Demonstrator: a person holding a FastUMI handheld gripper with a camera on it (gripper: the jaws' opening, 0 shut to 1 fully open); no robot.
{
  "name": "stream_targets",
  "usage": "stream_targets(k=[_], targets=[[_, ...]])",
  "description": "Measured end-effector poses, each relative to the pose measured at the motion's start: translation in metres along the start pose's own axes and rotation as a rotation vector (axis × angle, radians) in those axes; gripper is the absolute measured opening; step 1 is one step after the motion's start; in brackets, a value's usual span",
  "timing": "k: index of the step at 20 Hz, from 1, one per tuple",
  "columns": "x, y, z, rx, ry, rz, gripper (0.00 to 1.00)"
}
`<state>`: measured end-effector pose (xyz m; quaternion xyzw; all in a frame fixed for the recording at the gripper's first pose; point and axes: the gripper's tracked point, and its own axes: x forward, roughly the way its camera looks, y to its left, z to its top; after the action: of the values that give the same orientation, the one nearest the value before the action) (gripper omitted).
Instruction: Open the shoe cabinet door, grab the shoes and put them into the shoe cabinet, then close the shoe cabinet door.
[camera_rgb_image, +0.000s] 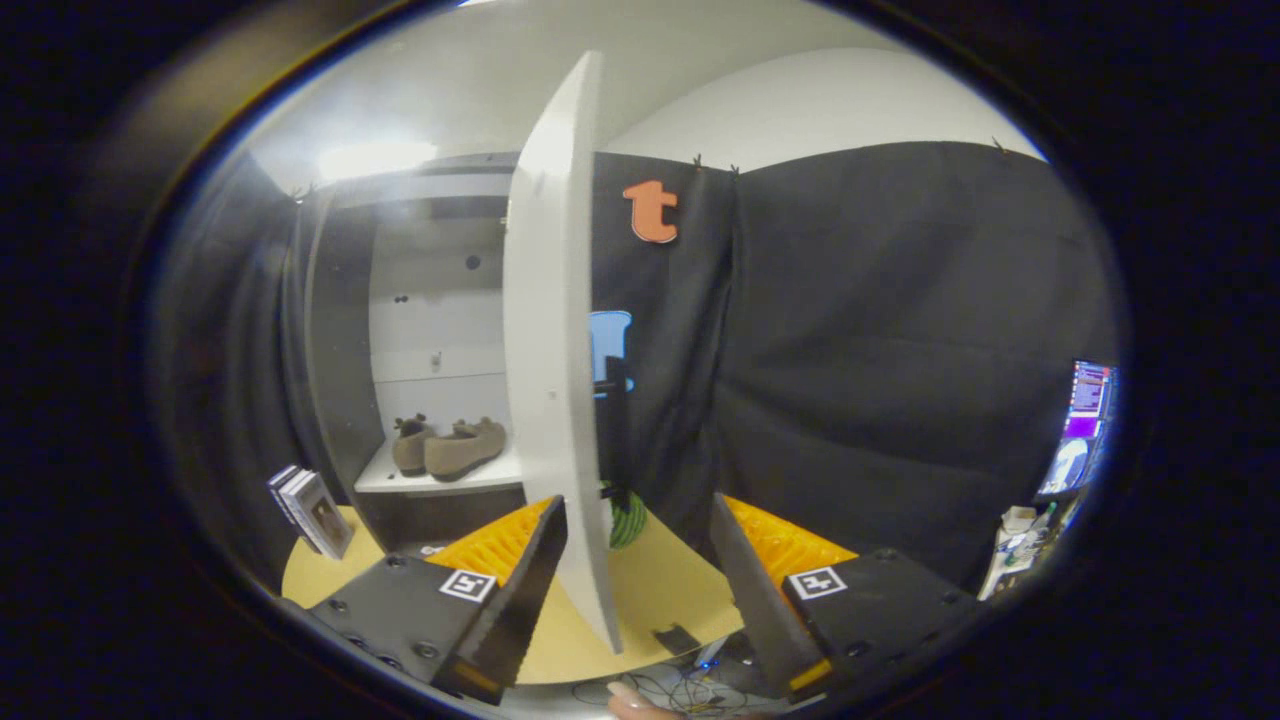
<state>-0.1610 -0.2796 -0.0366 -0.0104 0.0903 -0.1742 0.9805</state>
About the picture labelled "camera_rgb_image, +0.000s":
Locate grey shoe cabinet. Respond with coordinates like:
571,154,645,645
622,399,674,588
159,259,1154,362
295,150,531,553

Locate green striped object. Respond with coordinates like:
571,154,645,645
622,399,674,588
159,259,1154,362
603,484,650,550

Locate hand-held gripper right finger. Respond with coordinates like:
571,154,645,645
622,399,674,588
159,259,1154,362
708,492,991,701

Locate computer monitor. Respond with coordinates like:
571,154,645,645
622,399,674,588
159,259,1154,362
1038,359,1118,502

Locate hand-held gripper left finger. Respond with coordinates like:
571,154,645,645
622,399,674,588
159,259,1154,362
300,495,569,706

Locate white shoe cabinet door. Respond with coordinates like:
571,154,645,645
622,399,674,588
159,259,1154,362
503,52,624,656

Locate tangled cables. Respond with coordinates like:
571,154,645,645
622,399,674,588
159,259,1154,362
570,662,766,717

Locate brown suede shoe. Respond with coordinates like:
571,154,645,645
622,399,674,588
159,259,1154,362
423,416,508,483
391,414,437,477

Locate black backdrop cloth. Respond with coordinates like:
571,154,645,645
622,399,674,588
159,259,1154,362
150,140,1121,601

